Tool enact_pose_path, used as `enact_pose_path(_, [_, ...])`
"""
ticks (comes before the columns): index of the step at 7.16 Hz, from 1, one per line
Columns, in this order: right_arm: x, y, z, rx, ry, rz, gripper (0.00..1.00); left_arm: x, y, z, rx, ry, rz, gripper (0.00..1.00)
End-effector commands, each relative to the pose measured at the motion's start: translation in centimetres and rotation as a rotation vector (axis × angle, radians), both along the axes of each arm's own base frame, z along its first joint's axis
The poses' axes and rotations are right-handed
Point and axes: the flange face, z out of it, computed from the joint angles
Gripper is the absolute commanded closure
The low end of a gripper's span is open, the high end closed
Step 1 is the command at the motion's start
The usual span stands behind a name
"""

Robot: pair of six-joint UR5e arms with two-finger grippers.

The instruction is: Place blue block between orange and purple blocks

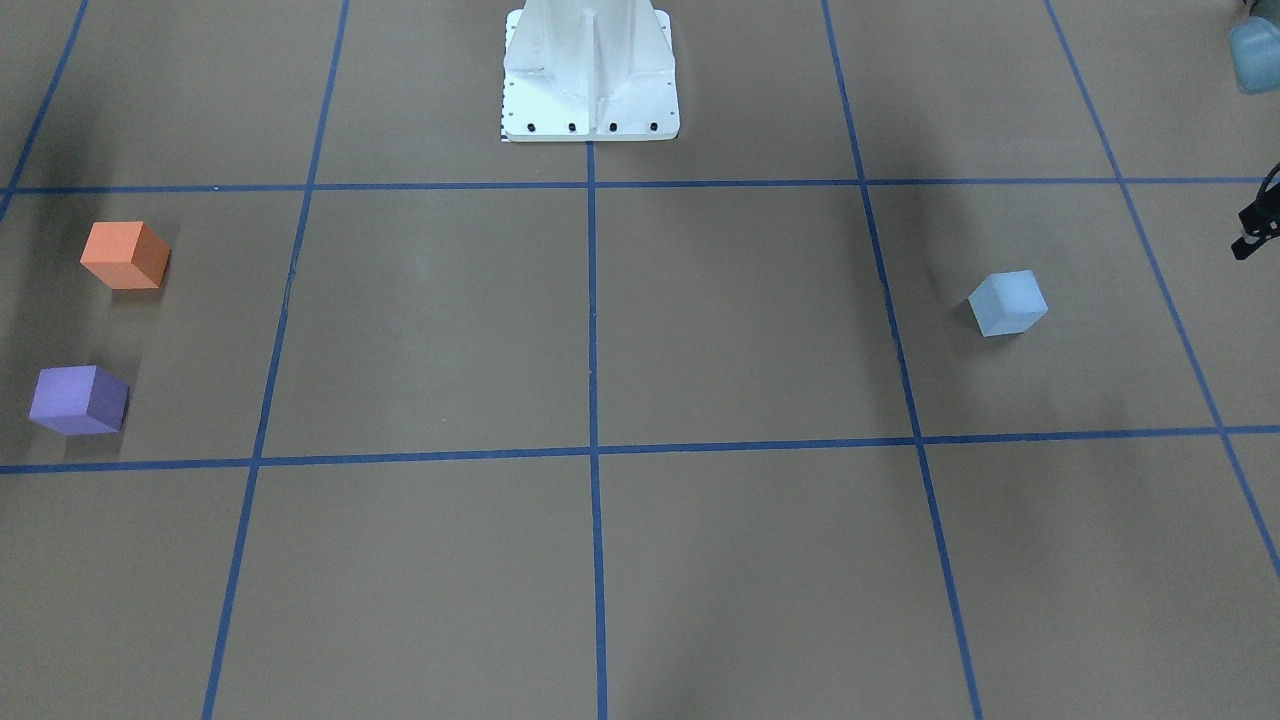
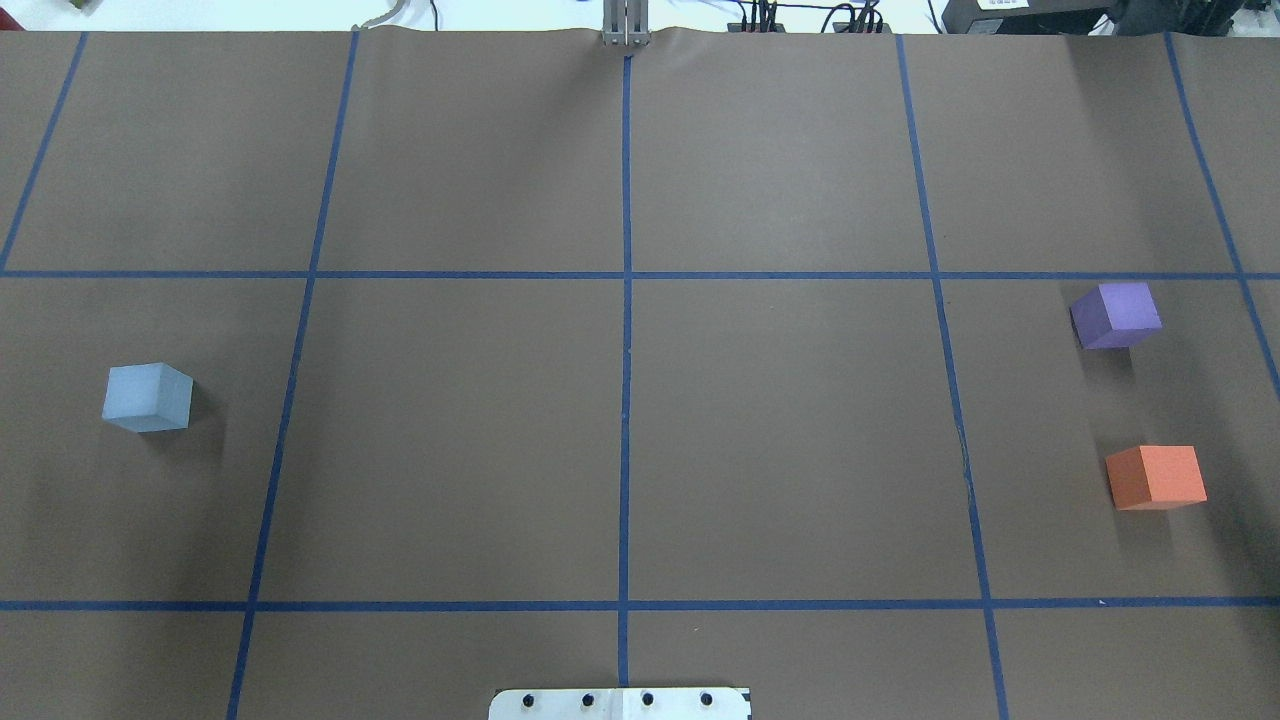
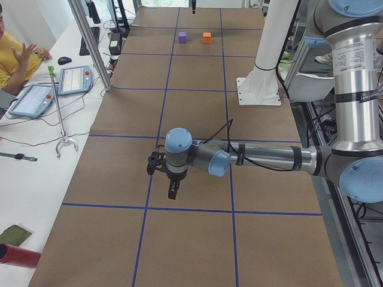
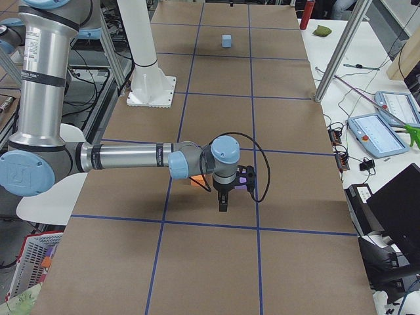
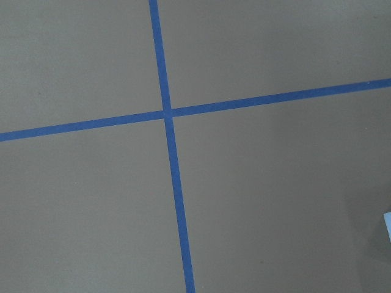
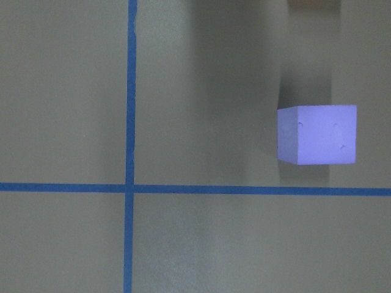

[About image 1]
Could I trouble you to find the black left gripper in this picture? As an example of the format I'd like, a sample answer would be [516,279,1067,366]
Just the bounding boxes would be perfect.
[1236,164,1279,261]

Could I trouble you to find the light blue foam block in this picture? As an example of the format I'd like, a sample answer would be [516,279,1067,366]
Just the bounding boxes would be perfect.
[966,270,1048,337]

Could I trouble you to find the orange foam block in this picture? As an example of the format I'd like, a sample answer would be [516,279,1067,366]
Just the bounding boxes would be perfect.
[79,222,172,290]

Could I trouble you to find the purple foam block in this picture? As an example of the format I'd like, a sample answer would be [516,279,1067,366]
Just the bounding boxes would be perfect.
[28,365,131,436]

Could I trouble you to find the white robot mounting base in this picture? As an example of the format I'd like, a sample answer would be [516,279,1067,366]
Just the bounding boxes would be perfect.
[500,1,681,143]

